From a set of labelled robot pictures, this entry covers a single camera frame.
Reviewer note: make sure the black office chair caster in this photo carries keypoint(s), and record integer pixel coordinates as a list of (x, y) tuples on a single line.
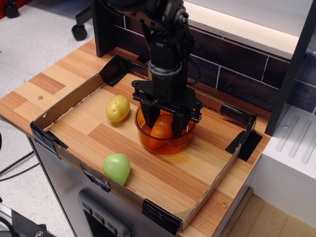
[(78, 30)]

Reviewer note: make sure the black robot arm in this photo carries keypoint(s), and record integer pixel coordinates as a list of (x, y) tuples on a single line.
[(166, 31)]

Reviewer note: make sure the cardboard fence with black tape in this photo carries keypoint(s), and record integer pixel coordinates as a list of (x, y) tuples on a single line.
[(192, 193)]

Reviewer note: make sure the orange toy carrot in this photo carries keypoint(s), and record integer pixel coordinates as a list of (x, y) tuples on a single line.
[(161, 131)]

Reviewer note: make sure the green toy pear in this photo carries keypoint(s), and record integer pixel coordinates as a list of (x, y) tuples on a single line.
[(117, 167)]

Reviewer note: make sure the dark upright post left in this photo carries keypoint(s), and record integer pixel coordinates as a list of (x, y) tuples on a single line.
[(104, 24)]

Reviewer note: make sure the grey control panel with buttons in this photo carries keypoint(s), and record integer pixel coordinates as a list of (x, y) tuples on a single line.
[(100, 221)]

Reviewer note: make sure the dark grey upright post right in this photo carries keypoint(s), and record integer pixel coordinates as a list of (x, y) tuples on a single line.
[(298, 88)]

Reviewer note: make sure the transparent orange plastic pot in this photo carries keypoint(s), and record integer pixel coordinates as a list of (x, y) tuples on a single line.
[(171, 146)]

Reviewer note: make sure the black metal bracket bottom left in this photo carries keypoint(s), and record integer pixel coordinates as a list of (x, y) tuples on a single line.
[(13, 224)]

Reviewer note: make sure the yellow toy potato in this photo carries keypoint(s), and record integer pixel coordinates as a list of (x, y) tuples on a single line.
[(117, 108)]

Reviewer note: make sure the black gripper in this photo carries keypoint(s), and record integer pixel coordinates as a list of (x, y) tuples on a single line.
[(167, 90)]

